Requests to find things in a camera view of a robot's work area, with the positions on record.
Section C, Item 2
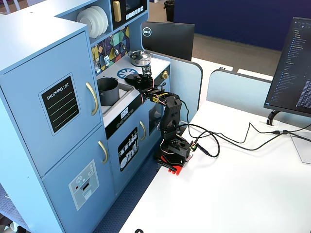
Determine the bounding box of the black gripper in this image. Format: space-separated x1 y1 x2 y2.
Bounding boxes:
132 73 169 98

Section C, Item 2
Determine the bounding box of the dark gray pot lid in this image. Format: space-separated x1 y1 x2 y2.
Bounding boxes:
124 73 143 85

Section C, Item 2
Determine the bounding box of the steel pot lid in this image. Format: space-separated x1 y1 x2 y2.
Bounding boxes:
128 50 151 60

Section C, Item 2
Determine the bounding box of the steel pot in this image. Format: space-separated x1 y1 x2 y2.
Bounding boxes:
130 55 151 67

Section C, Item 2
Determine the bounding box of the gray pot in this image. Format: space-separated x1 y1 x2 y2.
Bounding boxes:
96 77 120 107

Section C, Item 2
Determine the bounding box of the tall light blue desk divider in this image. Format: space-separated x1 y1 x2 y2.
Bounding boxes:
151 52 204 133

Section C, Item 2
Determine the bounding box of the black Dell monitor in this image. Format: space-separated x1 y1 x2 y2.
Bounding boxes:
141 21 196 62

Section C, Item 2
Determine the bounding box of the white plate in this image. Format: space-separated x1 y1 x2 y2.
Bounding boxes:
84 6 104 37
76 9 95 38
91 5 109 34

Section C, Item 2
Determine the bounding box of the black trash bin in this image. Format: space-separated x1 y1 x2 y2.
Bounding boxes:
163 0 176 23

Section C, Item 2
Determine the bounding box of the red and black table clamp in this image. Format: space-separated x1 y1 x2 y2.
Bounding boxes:
156 155 187 177

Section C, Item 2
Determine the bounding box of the low light blue desk divider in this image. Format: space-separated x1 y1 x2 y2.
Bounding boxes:
207 68 273 120

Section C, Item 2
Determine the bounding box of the light blue toy kitchen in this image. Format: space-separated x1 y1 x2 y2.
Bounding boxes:
0 0 171 233

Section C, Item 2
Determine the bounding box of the black monitor showing text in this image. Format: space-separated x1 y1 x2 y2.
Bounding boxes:
263 17 311 119

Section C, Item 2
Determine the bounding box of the gray monitor stand base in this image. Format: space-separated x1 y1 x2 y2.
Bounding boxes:
290 132 311 165

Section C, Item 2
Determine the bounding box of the gold dishwasher door handle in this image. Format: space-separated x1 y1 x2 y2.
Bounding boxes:
139 120 147 142

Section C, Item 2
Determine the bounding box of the gold fridge door handle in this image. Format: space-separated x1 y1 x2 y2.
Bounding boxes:
85 82 99 117

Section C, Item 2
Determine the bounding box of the black looped cable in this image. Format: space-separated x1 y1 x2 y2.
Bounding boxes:
179 99 221 158

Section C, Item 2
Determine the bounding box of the gold microwave handle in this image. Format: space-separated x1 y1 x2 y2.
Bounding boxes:
112 0 122 23

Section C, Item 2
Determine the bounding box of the gold freezer door handle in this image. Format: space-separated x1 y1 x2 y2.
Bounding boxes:
97 140 109 165

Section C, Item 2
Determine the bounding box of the long black cable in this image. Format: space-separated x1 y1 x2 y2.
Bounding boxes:
193 130 311 151

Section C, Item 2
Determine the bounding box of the black monitor mount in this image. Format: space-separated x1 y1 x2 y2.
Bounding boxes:
265 110 280 126

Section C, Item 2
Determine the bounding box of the black cable with inline connector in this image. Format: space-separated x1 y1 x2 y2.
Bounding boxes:
178 122 311 145

